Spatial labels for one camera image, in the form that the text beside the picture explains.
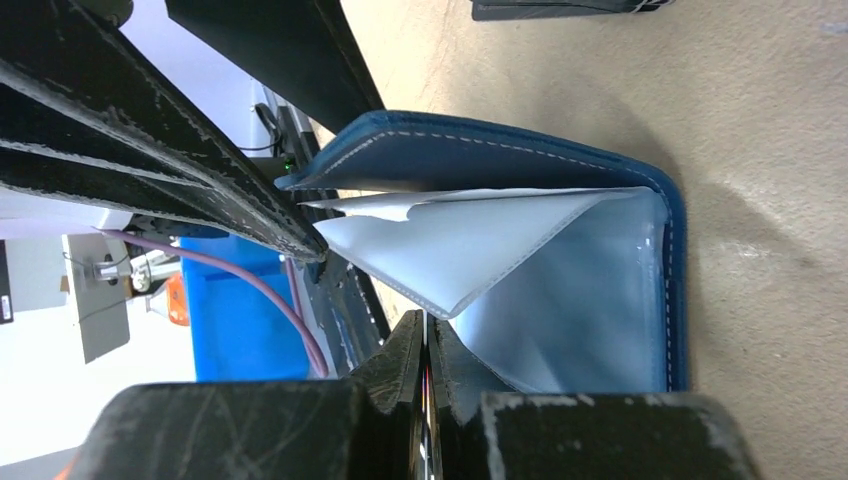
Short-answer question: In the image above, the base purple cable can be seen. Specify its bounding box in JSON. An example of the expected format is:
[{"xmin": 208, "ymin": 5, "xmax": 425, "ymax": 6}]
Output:
[{"xmin": 99, "ymin": 228, "xmax": 331, "ymax": 380}]

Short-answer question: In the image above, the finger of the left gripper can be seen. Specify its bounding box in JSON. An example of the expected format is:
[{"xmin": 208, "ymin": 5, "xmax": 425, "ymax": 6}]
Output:
[
  {"xmin": 166, "ymin": 0, "xmax": 384, "ymax": 133},
  {"xmin": 1, "ymin": 1, "xmax": 328, "ymax": 262}
]

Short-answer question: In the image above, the blue plastic bin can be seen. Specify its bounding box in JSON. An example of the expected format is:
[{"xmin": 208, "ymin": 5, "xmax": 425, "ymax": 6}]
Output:
[{"xmin": 179, "ymin": 235, "xmax": 310, "ymax": 382}]

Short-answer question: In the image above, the blue leather card holder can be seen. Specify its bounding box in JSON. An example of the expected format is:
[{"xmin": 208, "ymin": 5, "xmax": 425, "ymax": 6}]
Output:
[{"xmin": 276, "ymin": 111, "xmax": 691, "ymax": 393}]

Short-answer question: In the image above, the single black credit card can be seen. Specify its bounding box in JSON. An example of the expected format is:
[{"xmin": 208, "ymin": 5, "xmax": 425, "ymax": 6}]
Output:
[{"xmin": 410, "ymin": 367, "xmax": 444, "ymax": 480}]

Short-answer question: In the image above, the black credit card stack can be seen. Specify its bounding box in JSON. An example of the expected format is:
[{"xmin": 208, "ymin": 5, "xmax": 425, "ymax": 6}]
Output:
[{"xmin": 471, "ymin": 0, "xmax": 674, "ymax": 22}]

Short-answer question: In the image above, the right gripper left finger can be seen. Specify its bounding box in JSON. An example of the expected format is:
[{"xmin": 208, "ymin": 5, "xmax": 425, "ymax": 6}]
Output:
[{"xmin": 69, "ymin": 311, "xmax": 424, "ymax": 479}]

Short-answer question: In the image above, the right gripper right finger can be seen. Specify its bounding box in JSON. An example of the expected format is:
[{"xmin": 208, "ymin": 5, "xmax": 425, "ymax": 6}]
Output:
[{"xmin": 427, "ymin": 317, "xmax": 762, "ymax": 479}]

